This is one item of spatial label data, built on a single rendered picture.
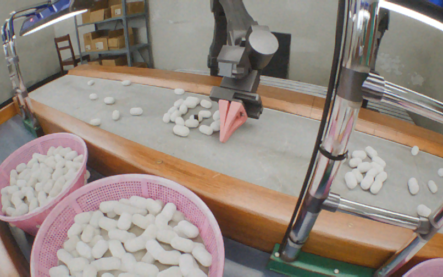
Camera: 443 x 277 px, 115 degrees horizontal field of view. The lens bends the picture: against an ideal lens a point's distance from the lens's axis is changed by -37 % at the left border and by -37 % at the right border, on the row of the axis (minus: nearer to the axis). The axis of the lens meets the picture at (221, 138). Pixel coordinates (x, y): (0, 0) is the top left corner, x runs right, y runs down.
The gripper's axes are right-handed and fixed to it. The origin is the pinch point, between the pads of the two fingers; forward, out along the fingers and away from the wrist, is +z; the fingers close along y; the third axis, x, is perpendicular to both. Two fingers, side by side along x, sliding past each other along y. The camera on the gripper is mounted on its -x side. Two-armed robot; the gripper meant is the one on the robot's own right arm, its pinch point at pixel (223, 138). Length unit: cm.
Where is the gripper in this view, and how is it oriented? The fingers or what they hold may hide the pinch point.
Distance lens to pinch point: 44.1
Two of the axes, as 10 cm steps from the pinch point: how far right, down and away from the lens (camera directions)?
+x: 2.9, 3.2, 9.0
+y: 8.9, 2.5, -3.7
